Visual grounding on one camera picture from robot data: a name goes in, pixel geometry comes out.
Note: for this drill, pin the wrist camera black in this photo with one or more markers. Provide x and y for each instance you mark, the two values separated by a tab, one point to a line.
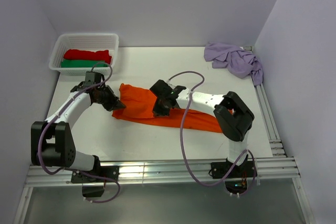
164	89
92	79

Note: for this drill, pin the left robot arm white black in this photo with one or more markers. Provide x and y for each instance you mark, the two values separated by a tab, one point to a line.
52	144

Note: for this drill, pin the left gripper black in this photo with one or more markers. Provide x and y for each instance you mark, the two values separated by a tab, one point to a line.
114	104

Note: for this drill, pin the orange t shirt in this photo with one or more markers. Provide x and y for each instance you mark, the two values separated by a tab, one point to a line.
139	104

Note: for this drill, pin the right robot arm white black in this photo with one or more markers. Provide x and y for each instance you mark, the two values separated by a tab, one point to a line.
232	115

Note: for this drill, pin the green rolled t shirt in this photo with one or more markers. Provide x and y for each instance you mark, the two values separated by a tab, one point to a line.
82	64

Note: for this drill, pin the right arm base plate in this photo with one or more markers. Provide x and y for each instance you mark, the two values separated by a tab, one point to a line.
219	169

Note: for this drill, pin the aluminium rail frame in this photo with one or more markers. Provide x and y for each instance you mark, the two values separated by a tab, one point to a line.
154	185

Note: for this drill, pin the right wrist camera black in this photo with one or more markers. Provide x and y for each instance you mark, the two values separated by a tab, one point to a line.
164	89

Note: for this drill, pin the lilac t shirt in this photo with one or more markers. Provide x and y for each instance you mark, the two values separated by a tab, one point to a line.
236	60

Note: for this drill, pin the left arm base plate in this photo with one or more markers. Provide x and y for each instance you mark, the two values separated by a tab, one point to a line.
110	172

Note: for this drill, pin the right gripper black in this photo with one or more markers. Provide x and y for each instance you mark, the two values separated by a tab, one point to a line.
158	112

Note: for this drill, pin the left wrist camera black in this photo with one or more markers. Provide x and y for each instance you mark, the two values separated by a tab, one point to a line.
92	79

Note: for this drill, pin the red rolled t shirt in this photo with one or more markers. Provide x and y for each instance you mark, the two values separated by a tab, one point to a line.
76	54

